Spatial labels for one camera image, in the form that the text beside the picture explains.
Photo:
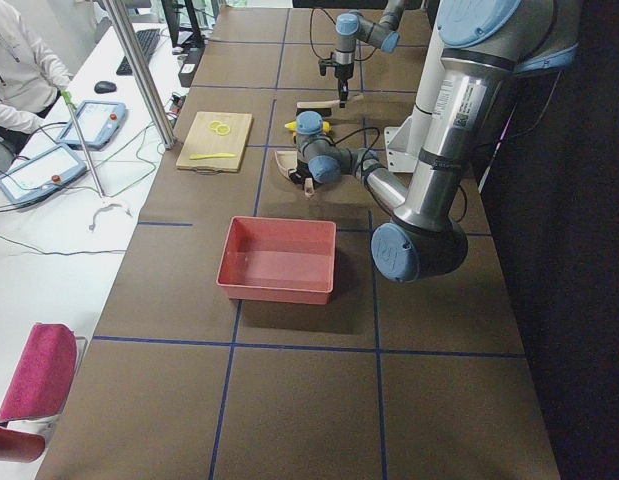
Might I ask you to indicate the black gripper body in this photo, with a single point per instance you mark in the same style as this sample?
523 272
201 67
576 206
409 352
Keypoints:
343 73

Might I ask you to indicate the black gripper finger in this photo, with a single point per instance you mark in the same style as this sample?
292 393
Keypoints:
342 93

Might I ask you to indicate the beige hand brush black bristles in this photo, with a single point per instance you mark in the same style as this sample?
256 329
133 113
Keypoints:
326 107

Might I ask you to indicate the yellow toy corn cob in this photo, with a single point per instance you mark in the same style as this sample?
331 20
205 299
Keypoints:
308 128

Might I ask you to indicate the beige plastic dustpan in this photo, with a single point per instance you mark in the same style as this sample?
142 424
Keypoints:
288 166

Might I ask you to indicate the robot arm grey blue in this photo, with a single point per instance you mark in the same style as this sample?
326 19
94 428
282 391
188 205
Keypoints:
353 27
475 46

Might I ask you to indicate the pink plastic bin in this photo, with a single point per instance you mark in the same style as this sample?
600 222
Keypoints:
279 260

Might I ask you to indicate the yellow-green plastic knife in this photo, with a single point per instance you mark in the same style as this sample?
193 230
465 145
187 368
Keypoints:
218 155

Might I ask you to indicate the bamboo cutting board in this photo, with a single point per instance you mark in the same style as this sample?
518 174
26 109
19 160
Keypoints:
201 139

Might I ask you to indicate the black keyboard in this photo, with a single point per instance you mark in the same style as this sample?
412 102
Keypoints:
147 42

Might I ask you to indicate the black computer mouse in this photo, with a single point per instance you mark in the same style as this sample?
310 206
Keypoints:
103 87

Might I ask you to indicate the teach pendant far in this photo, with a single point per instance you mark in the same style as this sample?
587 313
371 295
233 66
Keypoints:
99 121

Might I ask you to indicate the teach pendant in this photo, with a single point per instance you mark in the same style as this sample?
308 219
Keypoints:
99 121
42 176

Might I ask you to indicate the metal reacher rod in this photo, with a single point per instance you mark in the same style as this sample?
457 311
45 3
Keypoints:
107 202

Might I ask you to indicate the teach pendant near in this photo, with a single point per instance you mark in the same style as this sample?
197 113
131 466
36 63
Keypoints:
42 176

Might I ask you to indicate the person in white hoodie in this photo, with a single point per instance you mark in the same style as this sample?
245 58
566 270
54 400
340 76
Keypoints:
31 74

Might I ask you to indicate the magenta cloth on chair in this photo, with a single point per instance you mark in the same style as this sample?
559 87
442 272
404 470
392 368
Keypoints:
38 389

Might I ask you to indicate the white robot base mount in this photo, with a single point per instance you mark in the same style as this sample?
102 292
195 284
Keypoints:
399 159

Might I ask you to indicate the aluminium frame post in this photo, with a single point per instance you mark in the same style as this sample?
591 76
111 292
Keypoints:
144 80

